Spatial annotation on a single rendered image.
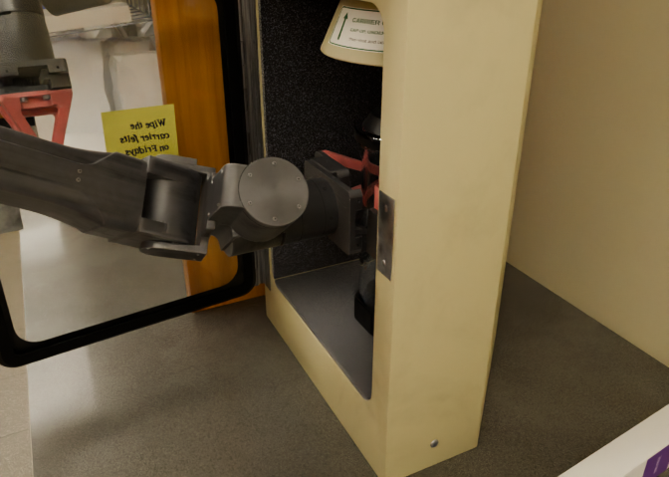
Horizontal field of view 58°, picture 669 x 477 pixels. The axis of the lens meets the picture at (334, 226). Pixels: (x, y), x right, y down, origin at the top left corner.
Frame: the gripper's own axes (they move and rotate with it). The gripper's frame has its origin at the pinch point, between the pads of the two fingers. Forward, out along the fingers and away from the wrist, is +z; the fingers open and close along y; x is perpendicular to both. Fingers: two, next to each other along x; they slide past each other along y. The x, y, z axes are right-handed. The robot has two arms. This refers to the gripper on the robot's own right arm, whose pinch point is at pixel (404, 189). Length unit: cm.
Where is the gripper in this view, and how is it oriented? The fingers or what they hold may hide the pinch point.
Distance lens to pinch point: 63.7
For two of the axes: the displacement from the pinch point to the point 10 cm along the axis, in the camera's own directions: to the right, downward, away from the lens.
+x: 0.0, 9.0, 4.3
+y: -4.4, -3.8, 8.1
